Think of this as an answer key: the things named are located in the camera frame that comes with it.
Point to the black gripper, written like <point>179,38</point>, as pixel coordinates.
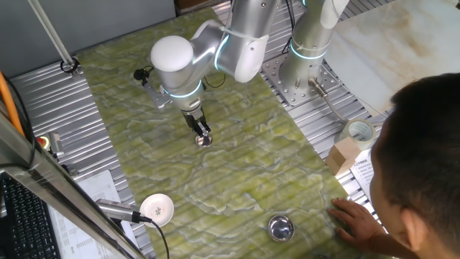
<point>194,118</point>

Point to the small shiny steel dish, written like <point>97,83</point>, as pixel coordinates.
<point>203,141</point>

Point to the person bare forearm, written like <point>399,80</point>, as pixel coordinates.
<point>395,250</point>

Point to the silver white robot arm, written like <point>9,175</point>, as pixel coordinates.
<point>244,36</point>

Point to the white ceramic plate with flower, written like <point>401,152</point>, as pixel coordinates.
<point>158,210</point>

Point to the person bare hand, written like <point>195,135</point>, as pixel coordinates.
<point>359,226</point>

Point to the green marble pattern mat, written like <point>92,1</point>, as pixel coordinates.
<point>251,187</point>

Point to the black foam microphone ball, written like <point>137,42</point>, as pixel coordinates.
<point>140,74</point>

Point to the printed table paper sheet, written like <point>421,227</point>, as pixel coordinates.
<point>100,187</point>

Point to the large shiny steel bowl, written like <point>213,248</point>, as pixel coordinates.
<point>281,228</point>

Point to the small cardboard box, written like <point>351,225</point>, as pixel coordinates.
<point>341,156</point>

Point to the round yellow emergency button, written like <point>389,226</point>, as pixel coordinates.
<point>43,142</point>

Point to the paper sheet with text lines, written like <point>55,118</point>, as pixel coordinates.
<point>361,172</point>

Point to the clear packing tape roll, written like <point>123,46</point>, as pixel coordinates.
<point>366,144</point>

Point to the slanted aluminium pole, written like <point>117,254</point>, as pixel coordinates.
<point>50,34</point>

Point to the orange tube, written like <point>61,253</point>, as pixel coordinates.
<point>9,104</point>

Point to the black computer keyboard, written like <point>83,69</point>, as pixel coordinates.
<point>25,223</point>

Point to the beige marble board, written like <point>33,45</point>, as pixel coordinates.
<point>395,46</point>

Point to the person head with dark hair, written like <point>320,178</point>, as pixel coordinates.
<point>424,144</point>

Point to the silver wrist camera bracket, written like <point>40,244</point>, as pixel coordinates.
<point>156,97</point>

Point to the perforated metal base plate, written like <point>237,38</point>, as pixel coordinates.
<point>276,72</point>

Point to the grey metal bracket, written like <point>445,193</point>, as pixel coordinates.
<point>55,142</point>

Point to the shiny metal frame bar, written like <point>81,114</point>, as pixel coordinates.
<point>54,194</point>

